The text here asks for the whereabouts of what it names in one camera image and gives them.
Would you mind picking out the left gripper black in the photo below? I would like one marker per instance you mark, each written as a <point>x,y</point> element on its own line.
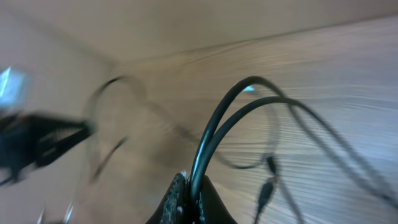
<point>37,141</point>

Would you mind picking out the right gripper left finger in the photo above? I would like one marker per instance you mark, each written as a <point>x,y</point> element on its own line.
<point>171,209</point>

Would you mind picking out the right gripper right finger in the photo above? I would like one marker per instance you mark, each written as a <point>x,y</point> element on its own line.
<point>211,207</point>

